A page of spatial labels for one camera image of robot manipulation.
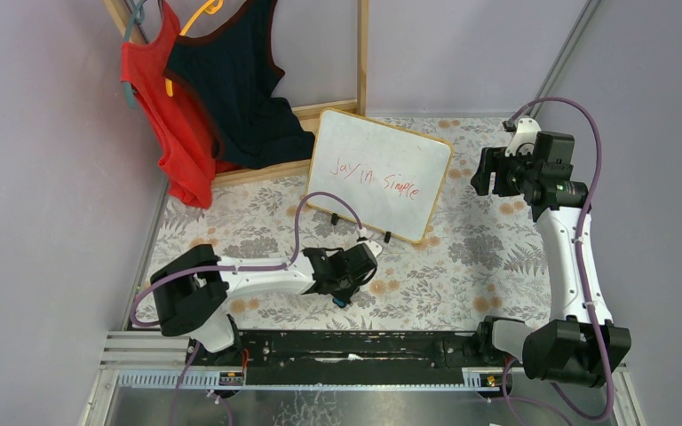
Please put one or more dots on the dark navy tank top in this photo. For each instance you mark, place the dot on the dark navy tank top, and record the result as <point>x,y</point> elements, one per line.
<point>231,75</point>

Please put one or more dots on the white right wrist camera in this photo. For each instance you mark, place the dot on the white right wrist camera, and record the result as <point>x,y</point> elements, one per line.
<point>523,135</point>

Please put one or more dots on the red tank top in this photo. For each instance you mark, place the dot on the red tank top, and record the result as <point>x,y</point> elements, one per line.
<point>177,122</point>

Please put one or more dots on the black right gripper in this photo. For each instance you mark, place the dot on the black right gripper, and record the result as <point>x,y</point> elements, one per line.
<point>487,174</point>

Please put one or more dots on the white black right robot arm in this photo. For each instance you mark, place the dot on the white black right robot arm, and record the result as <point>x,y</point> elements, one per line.
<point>580,341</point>

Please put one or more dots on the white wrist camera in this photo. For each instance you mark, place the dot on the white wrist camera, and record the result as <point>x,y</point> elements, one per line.
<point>523,135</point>
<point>374,247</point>

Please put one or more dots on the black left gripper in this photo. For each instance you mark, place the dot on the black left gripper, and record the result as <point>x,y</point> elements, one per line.
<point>334,282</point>

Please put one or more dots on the blue black eraser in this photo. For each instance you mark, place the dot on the blue black eraser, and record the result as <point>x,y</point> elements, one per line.
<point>339,302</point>

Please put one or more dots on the floral patterned table mat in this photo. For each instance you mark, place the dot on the floral patterned table mat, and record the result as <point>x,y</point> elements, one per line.
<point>480,255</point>

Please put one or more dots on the yellow framed whiteboard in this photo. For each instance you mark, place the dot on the yellow framed whiteboard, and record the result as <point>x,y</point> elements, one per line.
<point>386,177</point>

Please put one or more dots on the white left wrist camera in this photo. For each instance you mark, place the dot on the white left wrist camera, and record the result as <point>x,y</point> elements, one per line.
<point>374,247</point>

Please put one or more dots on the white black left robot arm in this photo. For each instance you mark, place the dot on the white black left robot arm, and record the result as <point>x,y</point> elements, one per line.
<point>191,293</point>

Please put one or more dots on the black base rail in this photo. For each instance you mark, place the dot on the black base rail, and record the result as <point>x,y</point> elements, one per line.
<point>404,351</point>

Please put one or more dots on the white slotted cable duct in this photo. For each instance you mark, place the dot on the white slotted cable duct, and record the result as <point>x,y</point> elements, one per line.
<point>330,378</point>

